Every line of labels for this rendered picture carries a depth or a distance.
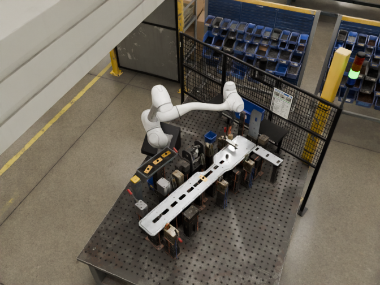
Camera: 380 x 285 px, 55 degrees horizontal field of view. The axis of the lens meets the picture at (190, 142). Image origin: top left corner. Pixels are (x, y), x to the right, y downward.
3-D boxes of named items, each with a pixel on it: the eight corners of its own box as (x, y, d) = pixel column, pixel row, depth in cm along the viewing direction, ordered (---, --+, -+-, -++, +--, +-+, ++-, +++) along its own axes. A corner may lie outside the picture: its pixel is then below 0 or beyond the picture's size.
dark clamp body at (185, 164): (186, 195, 351) (185, 170, 324) (176, 188, 358) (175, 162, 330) (193, 189, 357) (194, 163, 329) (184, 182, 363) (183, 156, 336)
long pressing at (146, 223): (155, 240, 287) (154, 238, 286) (135, 223, 297) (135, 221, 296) (257, 146, 357) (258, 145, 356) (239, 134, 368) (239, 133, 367)
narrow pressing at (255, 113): (257, 139, 362) (262, 113, 337) (247, 133, 367) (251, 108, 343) (257, 139, 362) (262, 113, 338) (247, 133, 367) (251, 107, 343)
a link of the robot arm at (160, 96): (145, 135, 372) (138, 116, 376) (160, 130, 378) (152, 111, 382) (157, 107, 301) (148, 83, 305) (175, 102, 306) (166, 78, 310)
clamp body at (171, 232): (175, 262, 304) (173, 240, 278) (162, 251, 311) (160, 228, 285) (184, 253, 310) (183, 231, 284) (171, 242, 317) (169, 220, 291)
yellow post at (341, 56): (295, 208, 424) (349, 60, 281) (282, 199, 432) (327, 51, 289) (303, 198, 433) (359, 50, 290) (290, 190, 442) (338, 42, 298)
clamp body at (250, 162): (247, 190, 355) (251, 167, 331) (237, 184, 361) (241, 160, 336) (253, 185, 360) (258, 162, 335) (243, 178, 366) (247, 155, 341)
